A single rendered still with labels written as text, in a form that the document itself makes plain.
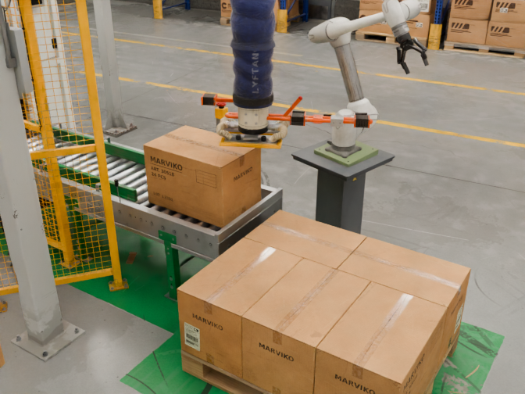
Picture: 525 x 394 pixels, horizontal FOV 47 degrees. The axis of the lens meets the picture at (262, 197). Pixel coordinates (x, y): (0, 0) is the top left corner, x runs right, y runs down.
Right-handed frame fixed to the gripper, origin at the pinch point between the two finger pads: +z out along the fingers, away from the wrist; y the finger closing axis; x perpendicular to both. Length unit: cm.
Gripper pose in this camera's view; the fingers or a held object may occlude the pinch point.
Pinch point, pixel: (416, 67)
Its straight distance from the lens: 361.3
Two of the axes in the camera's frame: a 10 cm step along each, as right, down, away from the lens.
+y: 5.8, -1.9, -7.9
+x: 6.9, -3.9, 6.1
